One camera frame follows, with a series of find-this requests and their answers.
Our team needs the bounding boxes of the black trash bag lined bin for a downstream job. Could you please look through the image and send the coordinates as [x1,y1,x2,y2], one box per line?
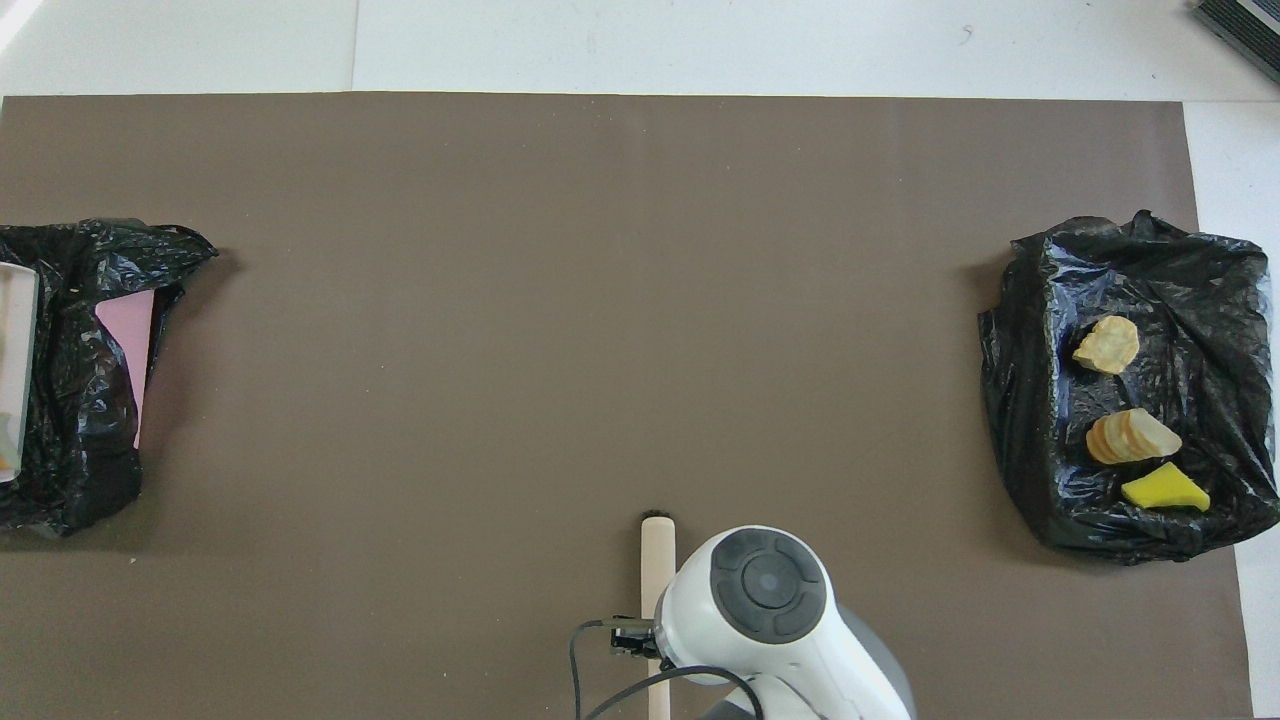
[978,209,1280,567]

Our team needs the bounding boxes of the brown table mat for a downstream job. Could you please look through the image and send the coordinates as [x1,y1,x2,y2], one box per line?
[0,92,1254,720]

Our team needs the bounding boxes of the beige plastic dustpan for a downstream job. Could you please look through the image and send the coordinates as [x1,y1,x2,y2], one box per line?
[0,262,41,484]

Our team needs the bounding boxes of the black trash bag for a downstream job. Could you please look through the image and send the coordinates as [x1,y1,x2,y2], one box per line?
[0,219,219,539]

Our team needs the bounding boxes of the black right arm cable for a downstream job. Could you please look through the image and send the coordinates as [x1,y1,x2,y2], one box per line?
[568,618,766,720]

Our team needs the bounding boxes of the pink plastic bin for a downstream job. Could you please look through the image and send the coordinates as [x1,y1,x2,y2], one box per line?
[94,289,156,451]

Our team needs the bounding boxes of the yellow sponge wedge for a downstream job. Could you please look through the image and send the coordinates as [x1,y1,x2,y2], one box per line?
[1120,461,1211,513]

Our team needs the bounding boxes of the pale bread chunk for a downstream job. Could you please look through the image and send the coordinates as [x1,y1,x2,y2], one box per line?
[1072,315,1141,376]

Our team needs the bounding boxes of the beige hand brush black bristles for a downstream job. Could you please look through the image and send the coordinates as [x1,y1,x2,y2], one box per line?
[640,510,677,720]

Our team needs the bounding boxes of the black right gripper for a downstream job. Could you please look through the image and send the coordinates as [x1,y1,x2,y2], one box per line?
[610,620,661,659]

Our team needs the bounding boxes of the dark grey ribbed device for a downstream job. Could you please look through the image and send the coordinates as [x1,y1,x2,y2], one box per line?
[1192,0,1280,86]

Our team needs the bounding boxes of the sliced bread loaf piece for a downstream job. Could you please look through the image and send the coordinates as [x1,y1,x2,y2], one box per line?
[1086,407,1183,466]

